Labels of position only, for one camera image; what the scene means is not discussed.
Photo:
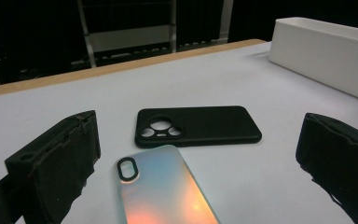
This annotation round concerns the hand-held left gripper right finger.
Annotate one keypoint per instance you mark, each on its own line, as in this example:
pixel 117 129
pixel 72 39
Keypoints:
pixel 338 155

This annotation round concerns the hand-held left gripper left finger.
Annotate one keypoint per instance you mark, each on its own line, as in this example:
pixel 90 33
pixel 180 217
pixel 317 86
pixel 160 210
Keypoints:
pixel 56 161

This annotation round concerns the white rectangular box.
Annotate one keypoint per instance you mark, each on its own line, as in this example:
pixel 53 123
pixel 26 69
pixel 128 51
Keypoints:
pixel 323 56

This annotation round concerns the iridescent phone case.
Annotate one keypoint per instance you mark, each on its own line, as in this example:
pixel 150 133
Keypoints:
pixel 164 186

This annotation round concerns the black phone case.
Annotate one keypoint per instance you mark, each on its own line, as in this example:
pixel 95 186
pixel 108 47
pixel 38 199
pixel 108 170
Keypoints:
pixel 217 124

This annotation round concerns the white table mat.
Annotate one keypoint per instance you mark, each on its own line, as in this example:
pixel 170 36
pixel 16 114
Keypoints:
pixel 230 81

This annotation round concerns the grey metal stand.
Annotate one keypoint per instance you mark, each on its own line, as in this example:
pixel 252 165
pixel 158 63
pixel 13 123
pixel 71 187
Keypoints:
pixel 130 39

